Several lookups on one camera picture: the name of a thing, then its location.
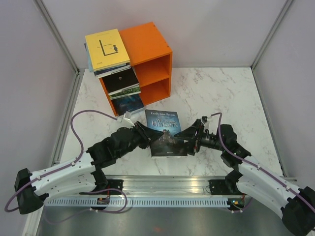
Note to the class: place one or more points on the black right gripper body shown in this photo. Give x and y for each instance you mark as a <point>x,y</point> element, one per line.
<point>198,137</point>

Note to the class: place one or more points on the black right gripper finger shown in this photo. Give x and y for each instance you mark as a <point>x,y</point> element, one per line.
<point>190,148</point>
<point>190,133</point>

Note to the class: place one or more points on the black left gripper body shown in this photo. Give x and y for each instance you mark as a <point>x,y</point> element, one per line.
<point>141,138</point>

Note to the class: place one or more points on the dark night scene book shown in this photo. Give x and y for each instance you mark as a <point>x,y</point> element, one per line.
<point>166,146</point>

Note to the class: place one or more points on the teal blue ocean book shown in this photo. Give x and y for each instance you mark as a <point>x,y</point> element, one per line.
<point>132,104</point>

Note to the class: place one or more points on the green Alice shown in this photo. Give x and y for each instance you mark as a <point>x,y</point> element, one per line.
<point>128,93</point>

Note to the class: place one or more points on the grey Great Gatsby book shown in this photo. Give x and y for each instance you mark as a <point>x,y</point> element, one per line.
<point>125,91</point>

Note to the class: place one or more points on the black book with gold lines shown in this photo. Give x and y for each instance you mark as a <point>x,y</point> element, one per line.
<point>120,81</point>

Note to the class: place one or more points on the dark blue Robinson Crusoe book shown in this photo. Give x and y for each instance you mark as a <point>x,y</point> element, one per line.
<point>112,70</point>

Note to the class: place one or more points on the light blue paperback book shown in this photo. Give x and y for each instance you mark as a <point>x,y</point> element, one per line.
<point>90,67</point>

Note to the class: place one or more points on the yellow Little Prince book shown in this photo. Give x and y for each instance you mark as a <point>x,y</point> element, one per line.
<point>106,49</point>

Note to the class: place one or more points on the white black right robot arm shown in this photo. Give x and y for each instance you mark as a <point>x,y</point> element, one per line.
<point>294,205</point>

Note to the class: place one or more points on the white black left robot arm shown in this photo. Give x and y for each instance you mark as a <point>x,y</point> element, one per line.
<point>83,174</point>

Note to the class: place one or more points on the orange wooden shelf box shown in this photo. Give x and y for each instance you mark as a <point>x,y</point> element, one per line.
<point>151,58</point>

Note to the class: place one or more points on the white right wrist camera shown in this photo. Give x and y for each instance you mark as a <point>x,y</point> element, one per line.
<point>206,120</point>

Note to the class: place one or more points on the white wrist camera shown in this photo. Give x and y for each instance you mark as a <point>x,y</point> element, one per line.
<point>125,120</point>
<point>206,120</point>

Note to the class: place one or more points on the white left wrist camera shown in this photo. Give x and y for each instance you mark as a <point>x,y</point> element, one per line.
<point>125,120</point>

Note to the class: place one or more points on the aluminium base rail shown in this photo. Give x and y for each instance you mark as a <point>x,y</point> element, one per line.
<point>179,185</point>

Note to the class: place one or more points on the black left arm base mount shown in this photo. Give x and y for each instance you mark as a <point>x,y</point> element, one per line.
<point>114,187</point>

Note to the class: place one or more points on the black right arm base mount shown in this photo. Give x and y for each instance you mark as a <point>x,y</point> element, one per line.
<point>223,187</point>

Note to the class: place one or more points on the white slotted cable duct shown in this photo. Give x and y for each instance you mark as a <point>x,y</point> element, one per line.
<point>118,201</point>

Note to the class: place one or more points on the aluminium right frame post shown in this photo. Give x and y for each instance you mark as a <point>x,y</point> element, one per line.
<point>275,26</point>

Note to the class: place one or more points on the aluminium frame post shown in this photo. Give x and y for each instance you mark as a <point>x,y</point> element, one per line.
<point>275,26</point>
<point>55,32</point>

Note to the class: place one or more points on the aluminium left frame post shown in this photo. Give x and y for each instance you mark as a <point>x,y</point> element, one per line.
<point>55,32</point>

